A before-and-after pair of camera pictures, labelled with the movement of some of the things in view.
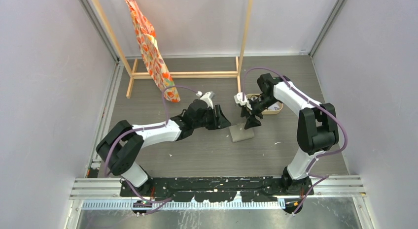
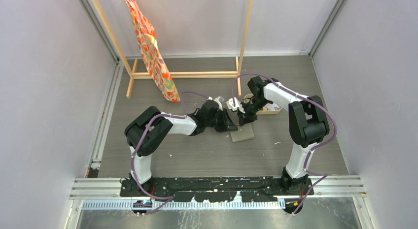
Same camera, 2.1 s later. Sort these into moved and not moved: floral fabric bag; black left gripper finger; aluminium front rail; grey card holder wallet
Moved: black left gripper finger
Not moved: grey card holder wallet; aluminium front rail; floral fabric bag
